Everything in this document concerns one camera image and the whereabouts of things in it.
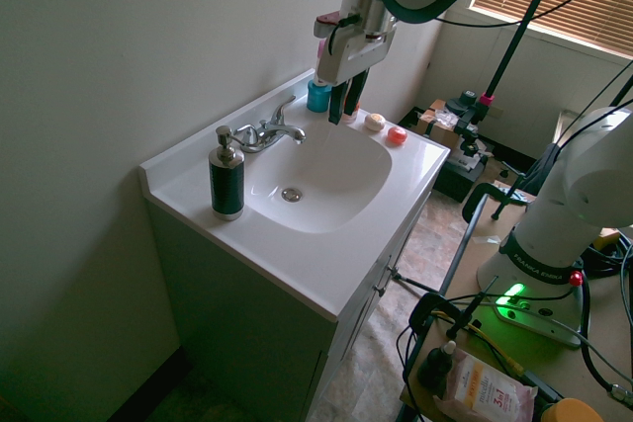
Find cardboard box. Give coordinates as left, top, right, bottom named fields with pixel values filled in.
left=413, top=98, right=465, bottom=147

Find white vanity cabinet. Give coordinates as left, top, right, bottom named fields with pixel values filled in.
left=142, top=192, right=432, bottom=422

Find wooden window blinds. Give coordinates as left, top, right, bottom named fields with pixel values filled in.
left=469, top=0, right=633, bottom=60

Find pink wipes packet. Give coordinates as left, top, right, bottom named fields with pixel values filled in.
left=432, top=348, right=540, bottom=422

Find black floor case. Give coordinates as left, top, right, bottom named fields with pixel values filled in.
left=433, top=153, right=490, bottom=204

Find yellow round object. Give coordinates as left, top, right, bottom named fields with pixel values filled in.
left=540, top=396, right=605, bottom=422

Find black camera stand pole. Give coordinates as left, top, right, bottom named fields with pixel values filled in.
left=482, top=0, right=563, bottom=97

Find teal plastic cup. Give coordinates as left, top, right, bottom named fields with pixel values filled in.
left=306, top=79, right=332, bottom=114

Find black chrome pump dispenser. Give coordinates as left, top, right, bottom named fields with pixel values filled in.
left=207, top=125, right=246, bottom=222

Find black C-clamp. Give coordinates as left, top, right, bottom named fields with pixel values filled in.
left=461, top=181, right=534, bottom=226

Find chrome sink faucet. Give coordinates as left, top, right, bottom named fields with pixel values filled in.
left=232, top=95, right=309, bottom=154

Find yellow cable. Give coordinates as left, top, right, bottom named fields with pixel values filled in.
left=434, top=311, right=525, bottom=377

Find black table clamp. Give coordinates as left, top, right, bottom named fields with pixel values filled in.
left=408, top=277, right=499, bottom=340

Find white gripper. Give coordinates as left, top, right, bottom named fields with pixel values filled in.
left=316, top=27, right=398, bottom=127

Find dark dropper bottle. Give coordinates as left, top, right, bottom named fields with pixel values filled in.
left=415, top=340, right=459, bottom=389

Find red wrist camera mount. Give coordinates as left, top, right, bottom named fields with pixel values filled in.
left=313, top=11, right=358, bottom=41

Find white sink countertop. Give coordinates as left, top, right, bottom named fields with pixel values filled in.
left=138, top=68, right=453, bottom=322

